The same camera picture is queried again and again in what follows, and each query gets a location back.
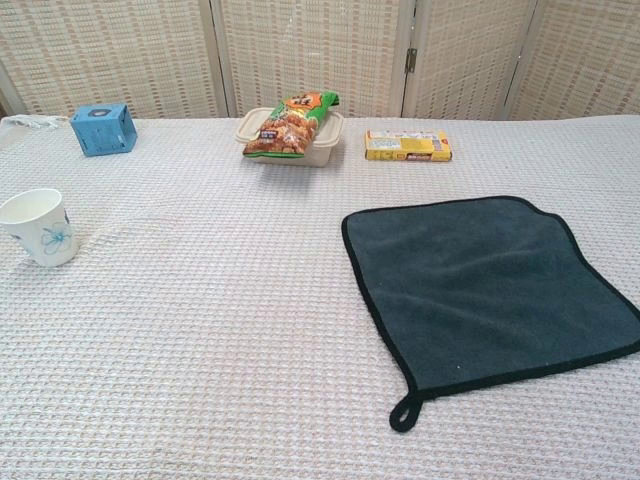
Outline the yellow cloth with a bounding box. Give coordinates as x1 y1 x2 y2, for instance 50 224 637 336
341 195 640 434

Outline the beige plastic lidded container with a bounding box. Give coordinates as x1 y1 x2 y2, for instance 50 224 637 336
236 107 345 168

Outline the green orange snack bag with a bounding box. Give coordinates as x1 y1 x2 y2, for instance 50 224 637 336
242 89 342 159

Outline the yellow flat cardboard box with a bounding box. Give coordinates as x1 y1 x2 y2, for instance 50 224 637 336
364 129 455 162

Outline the white woven tablecloth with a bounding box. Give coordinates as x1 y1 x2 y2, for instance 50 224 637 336
0 114 640 480

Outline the woven folding screen panel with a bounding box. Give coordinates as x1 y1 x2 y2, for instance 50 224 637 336
402 0 539 121
504 0 640 121
0 0 236 120
209 0 419 120

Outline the blue cardboard cube box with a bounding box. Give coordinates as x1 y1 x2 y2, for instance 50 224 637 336
69 103 139 158

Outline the white paper cup blue flower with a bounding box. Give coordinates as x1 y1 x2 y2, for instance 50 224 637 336
0 188 75 268

